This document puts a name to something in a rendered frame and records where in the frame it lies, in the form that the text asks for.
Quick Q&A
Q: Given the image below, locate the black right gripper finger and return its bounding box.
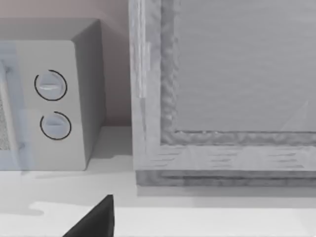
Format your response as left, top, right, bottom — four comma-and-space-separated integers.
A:
62, 194, 116, 237

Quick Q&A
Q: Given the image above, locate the microwave knob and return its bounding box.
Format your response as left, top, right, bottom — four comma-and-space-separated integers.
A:
39, 111, 72, 141
34, 69, 68, 101

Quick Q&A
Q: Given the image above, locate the pale microwave oven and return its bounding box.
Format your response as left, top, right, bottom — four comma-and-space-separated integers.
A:
0, 17, 107, 171

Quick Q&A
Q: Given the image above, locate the grey cabinet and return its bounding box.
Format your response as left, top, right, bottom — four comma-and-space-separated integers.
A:
128, 0, 316, 187

